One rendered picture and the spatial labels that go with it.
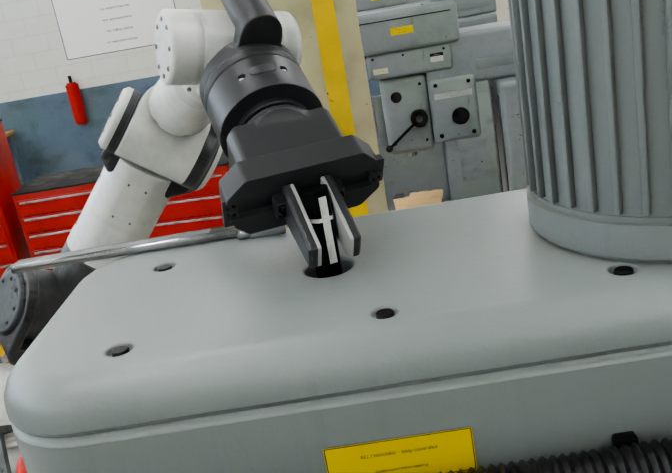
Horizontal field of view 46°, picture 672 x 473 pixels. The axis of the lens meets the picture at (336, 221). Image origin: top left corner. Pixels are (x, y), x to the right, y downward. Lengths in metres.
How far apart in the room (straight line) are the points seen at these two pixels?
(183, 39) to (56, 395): 0.32
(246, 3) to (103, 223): 0.42
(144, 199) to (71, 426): 0.51
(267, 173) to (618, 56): 0.24
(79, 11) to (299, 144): 9.42
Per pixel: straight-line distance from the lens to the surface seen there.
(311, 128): 0.61
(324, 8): 2.26
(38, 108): 10.28
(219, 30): 0.70
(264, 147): 0.59
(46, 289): 1.05
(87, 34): 9.98
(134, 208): 0.99
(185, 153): 0.93
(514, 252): 0.56
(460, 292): 0.51
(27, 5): 10.17
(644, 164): 0.51
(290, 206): 0.56
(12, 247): 5.88
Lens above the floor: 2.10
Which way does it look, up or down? 18 degrees down
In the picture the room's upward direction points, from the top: 10 degrees counter-clockwise
